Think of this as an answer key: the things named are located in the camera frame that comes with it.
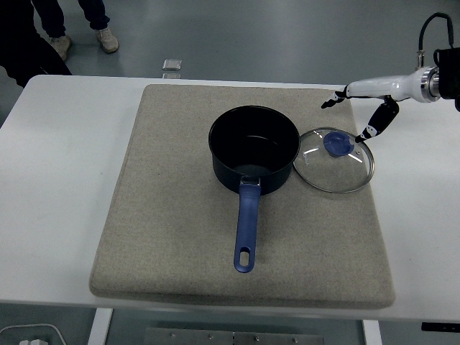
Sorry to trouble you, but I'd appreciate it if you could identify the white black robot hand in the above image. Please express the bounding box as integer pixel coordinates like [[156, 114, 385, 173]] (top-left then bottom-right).
[[321, 68, 424, 144]]

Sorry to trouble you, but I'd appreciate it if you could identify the glass pot lid blue knob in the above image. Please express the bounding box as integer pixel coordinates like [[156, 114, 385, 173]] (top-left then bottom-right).
[[293, 126, 375, 194]]

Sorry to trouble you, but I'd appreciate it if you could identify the dark blue saucepan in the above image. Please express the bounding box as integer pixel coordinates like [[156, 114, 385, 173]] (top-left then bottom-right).
[[208, 105, 301, 273]]

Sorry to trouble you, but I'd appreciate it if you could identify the white table leg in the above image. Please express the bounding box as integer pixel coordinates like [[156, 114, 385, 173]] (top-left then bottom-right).
[[361, 318, 382, 345], [87, 308, 114, 345]]

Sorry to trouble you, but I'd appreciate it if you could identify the black table control panel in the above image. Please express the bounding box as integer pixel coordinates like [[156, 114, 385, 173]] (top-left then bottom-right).
[[420, 322, 460, 332]]

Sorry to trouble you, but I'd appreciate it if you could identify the beige fabric mat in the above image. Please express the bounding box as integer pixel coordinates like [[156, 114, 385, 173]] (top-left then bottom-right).
[[88, 83, 397, 309]]

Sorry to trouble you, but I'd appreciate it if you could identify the grey metal plate with screws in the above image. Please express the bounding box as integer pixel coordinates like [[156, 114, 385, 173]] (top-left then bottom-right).
[[143, 326, 325, 345]]

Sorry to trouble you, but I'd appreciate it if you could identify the white cable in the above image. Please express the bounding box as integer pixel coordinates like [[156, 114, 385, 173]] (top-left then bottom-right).
[[0, 323, 68, 345]]

